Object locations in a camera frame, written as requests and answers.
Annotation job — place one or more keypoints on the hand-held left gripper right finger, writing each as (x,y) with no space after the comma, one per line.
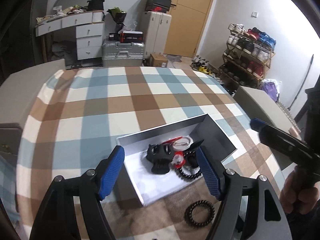
(208,172)

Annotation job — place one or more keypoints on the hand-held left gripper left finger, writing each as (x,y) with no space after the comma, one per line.
(112,172)

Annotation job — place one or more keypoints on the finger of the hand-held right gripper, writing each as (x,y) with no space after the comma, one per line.
(282,140)
(313,115)

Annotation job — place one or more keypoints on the silver grey box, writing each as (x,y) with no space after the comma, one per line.
(140,175)

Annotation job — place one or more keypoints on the small red packet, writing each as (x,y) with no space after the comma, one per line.
(178,160)

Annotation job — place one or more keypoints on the white round badge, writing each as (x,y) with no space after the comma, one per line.
(183,143)

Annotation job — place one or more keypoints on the black hair claw clip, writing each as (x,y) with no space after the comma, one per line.
(158,158)

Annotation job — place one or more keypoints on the thin red hair band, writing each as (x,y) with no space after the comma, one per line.
(172,140)

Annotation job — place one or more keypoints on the person's right hand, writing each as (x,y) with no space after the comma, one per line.
(297,197)

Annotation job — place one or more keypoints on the white ribbed panel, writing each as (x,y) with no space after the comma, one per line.
(287,115)

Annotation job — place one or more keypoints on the thin black pole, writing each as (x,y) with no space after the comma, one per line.
(306,77)

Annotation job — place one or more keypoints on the purple bag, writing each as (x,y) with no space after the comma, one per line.
(271,90)

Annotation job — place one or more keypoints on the grey nightstand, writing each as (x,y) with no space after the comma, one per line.
(25,80)
(252,97)

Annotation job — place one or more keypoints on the brown blue checked blanket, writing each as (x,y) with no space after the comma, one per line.
(120,100)

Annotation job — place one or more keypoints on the wooden shoe rack with shoes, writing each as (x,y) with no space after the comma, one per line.
(247,47)

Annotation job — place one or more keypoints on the pile of shoes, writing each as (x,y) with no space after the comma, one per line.
(202,66)

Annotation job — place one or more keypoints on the side table with checked cloth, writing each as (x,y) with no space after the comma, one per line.
(6,185)

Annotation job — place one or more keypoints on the silver aluminium suitcase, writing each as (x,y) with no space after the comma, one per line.
(122,56)

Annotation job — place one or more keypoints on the grey floor mat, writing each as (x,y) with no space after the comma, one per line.
(175,58)

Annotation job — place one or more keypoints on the brown cardboard box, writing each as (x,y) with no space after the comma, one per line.
(158,60)

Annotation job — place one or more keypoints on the grey heap of clothes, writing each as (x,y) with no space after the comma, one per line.
(62,50)

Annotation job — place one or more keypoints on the small black box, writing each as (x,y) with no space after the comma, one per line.
(114,37)

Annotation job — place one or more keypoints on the black box with red edge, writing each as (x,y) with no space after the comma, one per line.
(131,37)

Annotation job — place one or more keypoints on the white dressing table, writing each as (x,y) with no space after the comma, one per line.
(88,32)

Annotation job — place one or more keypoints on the beige upright suitcase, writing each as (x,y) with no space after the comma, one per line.
(156,32)

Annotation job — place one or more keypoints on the clear plastic bag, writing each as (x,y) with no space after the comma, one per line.
(132,26)

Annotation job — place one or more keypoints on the wooden door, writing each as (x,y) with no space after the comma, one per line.
(190,20)

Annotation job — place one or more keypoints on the dark wrapped flower bouquet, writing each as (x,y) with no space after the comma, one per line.
(118,16)

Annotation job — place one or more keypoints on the clutter of papers and snacks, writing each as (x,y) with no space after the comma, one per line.
(60,12)

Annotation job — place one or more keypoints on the red and black shoe box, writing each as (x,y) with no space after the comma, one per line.
(157,8)

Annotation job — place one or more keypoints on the white light switch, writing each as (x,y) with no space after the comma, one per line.
(254,14)

